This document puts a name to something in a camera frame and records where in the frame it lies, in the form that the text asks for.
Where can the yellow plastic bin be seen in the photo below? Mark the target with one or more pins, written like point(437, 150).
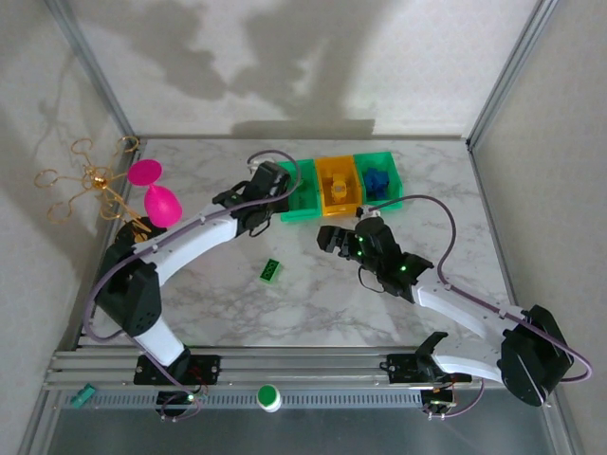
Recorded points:
point(339, 211)

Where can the green plastic bin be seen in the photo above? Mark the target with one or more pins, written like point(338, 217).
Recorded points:
point(379, 158)
point(303, 213)

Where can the round yellow lego piece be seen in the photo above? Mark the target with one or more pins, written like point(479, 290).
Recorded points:
point(339, 192)

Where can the blue lego brick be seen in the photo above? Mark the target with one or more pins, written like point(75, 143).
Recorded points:
point(370, 179)
point(378, 192)
point(379, 173)
point(384, 184)

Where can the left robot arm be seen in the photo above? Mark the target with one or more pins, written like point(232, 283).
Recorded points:
point(189, 242)

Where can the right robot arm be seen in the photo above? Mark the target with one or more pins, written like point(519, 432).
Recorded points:
point(450, 308)

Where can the long green lego brick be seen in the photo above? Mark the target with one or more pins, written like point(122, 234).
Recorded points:
point(269, 271)

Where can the pink plastic wine glass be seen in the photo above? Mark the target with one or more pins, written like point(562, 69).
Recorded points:
point(161, 206)

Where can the black controller board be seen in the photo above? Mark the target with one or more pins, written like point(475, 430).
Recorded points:
point(173, 400)
point(434, 403)

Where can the green push button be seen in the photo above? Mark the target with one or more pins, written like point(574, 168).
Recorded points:
point(268, 395)

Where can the teal connector block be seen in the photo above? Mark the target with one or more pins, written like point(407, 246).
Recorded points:
point(83, 396)

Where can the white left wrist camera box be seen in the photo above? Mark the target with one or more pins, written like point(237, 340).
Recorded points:
point(254, 165)

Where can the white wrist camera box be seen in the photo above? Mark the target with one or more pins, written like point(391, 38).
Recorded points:
point(254, 165)
point(370, 213)

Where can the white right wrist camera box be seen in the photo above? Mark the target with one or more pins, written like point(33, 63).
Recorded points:
point(370, 213)

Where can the aluminium mounting rail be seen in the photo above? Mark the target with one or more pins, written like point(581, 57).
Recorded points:
point(308, 365)

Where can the aluminium frame post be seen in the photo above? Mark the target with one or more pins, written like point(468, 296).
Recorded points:
point(90, 66)
point(512, 61)

